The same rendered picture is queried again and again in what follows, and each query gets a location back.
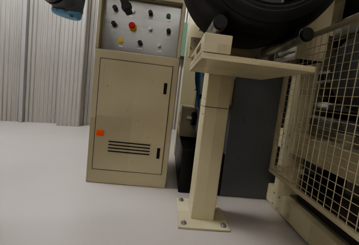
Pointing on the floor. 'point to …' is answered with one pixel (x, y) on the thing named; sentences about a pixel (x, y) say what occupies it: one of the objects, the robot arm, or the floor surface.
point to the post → (210, 138)
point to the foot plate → (182, 219)
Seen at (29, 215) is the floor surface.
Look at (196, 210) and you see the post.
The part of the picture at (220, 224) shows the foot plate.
